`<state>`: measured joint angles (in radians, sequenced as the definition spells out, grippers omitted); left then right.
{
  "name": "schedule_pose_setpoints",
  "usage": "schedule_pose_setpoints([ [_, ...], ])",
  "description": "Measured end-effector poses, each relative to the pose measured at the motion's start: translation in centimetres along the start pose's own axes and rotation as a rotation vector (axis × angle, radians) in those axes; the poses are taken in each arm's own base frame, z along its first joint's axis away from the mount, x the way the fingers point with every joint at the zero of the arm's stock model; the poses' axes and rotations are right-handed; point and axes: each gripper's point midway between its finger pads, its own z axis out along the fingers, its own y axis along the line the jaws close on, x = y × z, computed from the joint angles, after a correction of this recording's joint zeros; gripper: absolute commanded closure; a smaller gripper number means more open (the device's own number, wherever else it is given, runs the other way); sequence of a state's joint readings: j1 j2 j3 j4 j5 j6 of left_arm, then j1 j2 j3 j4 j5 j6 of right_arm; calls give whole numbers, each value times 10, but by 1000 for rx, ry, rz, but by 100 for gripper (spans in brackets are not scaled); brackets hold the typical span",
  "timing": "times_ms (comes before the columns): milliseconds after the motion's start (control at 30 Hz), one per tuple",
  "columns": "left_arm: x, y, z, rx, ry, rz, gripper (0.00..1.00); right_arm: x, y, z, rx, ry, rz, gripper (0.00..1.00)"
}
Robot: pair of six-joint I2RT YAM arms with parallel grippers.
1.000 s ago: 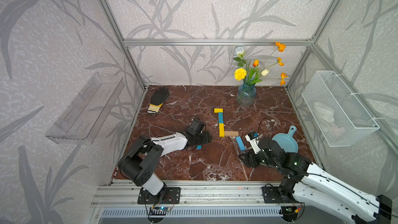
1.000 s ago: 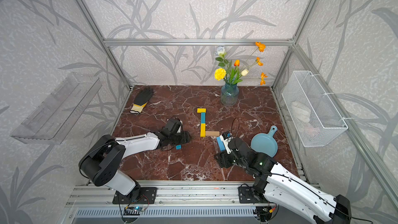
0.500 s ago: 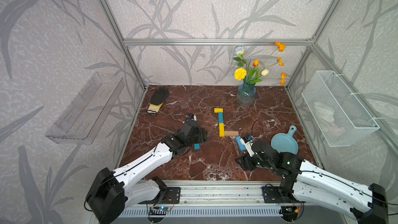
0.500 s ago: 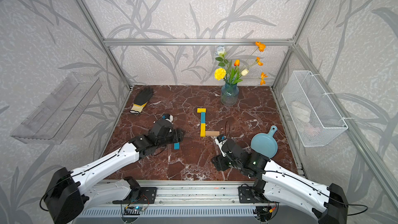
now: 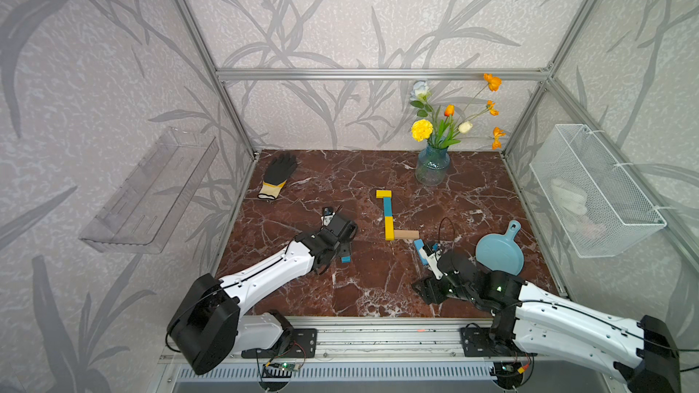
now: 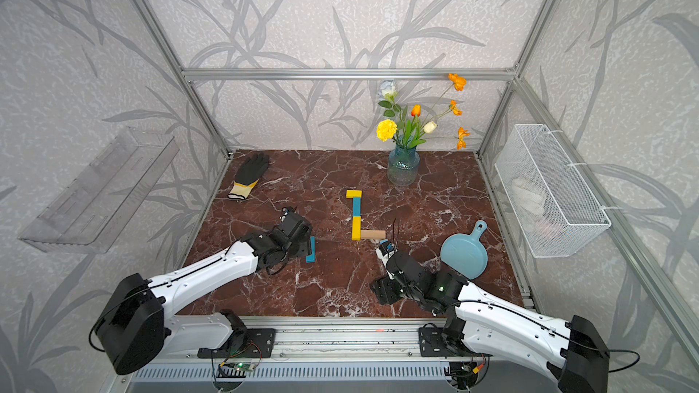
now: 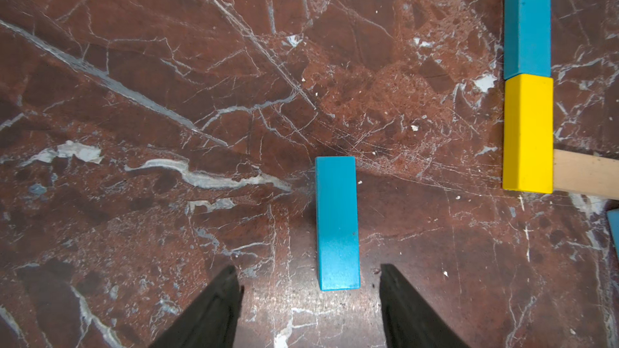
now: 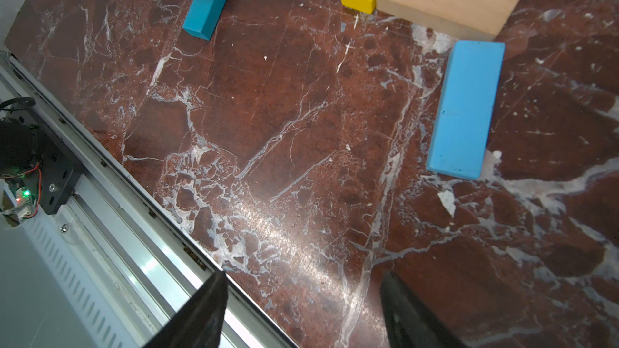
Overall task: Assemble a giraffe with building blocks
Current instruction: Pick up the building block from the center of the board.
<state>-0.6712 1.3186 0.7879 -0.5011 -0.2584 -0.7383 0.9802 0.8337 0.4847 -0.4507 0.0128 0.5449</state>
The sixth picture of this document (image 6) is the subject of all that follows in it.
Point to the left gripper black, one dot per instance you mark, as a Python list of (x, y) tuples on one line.
[(306, 248)]

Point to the white cloth in basket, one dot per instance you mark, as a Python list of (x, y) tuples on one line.
[(528, 196)]

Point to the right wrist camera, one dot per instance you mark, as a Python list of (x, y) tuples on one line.
[(385, 250)]

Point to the natural wood block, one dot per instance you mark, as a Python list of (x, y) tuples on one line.
[(373, 234)]

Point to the white wire basket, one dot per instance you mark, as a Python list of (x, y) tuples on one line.
[(573, 216)]

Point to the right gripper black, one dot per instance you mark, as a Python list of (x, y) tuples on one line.
[(380, 287)]

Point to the artificial flower bouquet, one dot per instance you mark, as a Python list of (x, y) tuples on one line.
[(406, 126)]

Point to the teal long block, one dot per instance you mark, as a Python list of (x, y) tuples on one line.
[(311, 256)]

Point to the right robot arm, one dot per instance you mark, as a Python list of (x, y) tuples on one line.
[(571, 353)]

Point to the teal plastic scoop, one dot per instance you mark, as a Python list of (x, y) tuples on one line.
[(465, 253)]

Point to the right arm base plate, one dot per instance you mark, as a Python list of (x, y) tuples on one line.
[(434, 344)]

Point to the blue glass vase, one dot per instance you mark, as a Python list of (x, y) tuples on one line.
[(403, 166)]

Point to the black yellow work glove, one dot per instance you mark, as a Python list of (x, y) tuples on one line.
[(248, 175)]

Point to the aluminium front rail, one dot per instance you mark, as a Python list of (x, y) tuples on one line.
[(361, 338)]

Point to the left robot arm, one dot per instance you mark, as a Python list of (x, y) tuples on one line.
[(142, 319)]

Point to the long yellow block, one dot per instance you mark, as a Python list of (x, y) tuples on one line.
[(356, 228)]

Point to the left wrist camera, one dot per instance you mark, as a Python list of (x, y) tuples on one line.
[(286, 211)]

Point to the clear plastic wall shelf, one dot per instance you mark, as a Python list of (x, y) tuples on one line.
[(90, 214)]

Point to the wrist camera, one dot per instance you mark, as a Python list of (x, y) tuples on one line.
[(385, 250), (286, 211)]

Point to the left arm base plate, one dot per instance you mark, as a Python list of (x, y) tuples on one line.
[(253, 343)]

